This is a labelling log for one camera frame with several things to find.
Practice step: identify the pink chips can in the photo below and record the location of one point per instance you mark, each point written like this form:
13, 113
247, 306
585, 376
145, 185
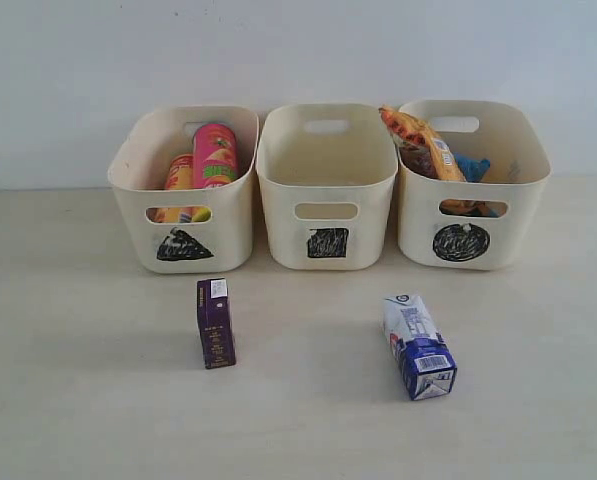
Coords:
214, 153

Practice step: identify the cream bin with circle mark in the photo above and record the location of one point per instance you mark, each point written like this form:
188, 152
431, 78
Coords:
481, 225

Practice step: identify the yellow chips can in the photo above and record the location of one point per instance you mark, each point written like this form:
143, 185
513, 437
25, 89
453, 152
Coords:
180, 177

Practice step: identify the cream bin with square mark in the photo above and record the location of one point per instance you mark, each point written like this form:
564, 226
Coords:
326, 174

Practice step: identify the purple juice carton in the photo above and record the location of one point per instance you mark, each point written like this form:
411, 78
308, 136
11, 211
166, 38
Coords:
215, 324

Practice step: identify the blue white milk carton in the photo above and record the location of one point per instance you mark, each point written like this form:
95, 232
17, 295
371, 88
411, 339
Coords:
427, 367

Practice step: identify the cream bin with triangle mark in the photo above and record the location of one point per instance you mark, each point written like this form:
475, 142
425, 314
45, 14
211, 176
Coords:
192, 231

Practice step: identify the blue snack bag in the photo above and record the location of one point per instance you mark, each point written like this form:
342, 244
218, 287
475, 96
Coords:
473, 170

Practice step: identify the orange chip bag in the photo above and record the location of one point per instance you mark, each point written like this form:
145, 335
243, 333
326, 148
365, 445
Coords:
423, 151

